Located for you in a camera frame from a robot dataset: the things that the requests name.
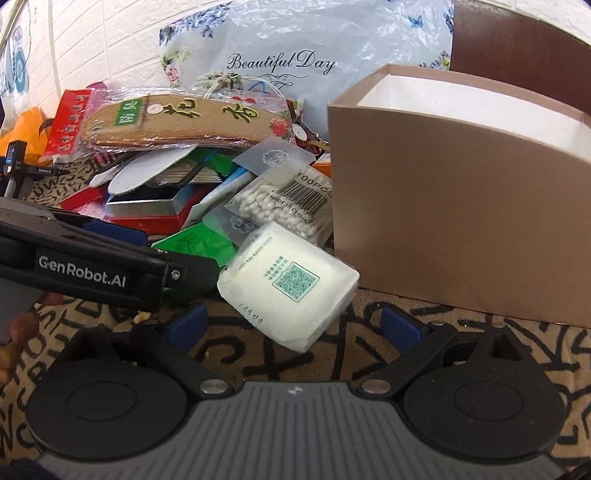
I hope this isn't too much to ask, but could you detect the white insole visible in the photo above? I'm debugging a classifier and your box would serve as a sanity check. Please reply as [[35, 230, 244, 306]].
[[107, 146, 195, 196]]

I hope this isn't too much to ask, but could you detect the dark brown wooden board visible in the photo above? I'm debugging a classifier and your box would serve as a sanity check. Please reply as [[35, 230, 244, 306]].
[[451, 1, 591, 113]]

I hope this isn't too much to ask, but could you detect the red metal tin box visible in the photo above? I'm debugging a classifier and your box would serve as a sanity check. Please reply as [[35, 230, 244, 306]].
[[104, 184, 214, 236]]

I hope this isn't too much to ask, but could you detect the black phone tripod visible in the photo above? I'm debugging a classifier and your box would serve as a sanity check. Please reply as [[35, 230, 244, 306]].
[[2, 140, 69, 199]]

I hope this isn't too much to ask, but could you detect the blue white cream tube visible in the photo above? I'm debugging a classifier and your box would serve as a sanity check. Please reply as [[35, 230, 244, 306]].
[[181, 167, 256, 230]]

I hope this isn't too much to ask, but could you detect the floral plastic bag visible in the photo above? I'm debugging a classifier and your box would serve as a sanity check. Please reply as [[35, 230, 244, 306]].
[[159, 1, 454, 136]]

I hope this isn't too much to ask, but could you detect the person's left hand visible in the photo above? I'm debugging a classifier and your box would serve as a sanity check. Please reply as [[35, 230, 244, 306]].
[[0, 307, 40, 386]]

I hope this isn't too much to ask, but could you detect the red chinese packet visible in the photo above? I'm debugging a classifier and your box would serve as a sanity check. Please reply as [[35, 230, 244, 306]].
[[39, 88, 93, 163]]

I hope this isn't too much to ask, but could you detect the tan cardboard storage box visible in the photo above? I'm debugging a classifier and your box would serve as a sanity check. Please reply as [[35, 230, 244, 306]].
[[328, 65, 590, 327]]

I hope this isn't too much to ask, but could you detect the orange bag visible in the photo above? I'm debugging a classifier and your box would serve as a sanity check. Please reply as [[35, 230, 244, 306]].
[[1, 107, 48, 166]]

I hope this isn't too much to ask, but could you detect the cotton swab bag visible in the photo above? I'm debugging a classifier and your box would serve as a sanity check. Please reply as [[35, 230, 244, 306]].
[[225, 167, 332, 246]]

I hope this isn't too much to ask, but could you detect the letter print table cloth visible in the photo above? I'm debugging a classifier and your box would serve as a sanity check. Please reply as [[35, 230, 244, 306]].
[[0, 156, 591, 471]]

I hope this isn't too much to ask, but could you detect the brown insole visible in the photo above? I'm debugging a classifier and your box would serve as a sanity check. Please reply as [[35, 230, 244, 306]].
[[75, 87, 294, 152]]

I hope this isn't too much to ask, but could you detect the green packet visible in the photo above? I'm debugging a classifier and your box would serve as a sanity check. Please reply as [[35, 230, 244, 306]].
[[152, 222, 235, 268]]

